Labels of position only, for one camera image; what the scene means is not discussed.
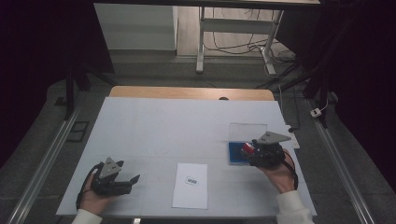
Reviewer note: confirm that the wooden table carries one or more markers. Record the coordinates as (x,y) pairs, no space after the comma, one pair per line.
(186,92)

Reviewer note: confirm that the white desk frame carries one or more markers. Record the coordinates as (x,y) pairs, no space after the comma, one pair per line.
(233,25)

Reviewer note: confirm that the blue ink pad case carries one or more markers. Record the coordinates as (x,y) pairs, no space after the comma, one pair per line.
(235,154)

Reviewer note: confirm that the white power adapter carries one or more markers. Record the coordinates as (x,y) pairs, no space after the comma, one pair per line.
(315,112)

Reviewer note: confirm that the black table grommet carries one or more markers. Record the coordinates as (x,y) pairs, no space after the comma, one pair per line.
(223,98)

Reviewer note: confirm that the white table cover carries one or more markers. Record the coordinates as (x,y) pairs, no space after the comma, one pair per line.
(174,130)

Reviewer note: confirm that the white cabinet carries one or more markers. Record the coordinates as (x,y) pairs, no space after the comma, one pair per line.
(134,28)

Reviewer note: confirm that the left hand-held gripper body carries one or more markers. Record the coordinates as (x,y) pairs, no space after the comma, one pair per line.
(106,182)

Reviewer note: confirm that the aluminium floor rail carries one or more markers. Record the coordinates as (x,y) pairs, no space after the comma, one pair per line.
(339,168)
(43,168)

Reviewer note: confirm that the red stamp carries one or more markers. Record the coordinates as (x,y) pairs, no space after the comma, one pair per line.
(247,148)

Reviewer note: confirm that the black stand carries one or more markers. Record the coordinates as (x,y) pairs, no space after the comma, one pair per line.
(70,93)
(323,93)

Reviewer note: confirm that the white paper sheet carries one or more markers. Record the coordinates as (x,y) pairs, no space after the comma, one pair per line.
(190,193)

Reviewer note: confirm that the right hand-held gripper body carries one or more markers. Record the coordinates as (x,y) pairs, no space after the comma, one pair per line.
(269,152)

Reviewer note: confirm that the person's left hand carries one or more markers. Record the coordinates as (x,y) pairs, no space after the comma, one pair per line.
(93,202)

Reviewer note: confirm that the dark curtain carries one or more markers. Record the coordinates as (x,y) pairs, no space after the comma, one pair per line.
(31,62)
(367,77)

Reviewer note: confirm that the person's right hand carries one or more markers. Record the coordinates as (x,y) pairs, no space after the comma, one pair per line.
(280,179)

